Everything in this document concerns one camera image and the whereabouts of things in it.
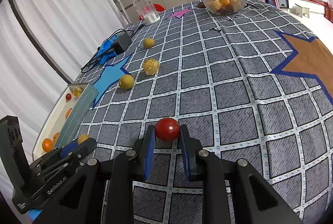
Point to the red cherry tomato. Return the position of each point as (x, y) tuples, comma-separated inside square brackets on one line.
[(68, 96)]

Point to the black power adapter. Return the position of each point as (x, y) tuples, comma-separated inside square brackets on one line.
[(120, 42)]

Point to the grey checked tablecloth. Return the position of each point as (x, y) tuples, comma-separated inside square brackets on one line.
[(216, 76)]

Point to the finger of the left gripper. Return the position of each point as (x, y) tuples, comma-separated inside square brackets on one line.
[(68, 148), (84, 149)]

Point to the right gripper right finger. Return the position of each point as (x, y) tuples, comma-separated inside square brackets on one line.
[(235, 184)]

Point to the physalis in tray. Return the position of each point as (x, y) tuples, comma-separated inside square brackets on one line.
[(77, 92)]

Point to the far green lime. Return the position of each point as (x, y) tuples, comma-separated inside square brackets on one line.
[(148, 43)]

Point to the clear plastic bottle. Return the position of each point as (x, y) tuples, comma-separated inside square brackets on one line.
[(146, 10)]

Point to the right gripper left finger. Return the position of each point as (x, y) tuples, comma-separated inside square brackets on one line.
[(102, 190)]

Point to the white tray with teal rim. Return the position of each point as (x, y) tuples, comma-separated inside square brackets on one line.
[(63, 122)]

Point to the glass fruit bowl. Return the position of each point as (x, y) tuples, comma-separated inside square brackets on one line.
[(224, 7)]

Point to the green lime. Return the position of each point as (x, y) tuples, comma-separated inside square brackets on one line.
[(126, 82), (148, 43)]

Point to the white curtain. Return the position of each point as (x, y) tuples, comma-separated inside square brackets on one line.
[(44, 44)]

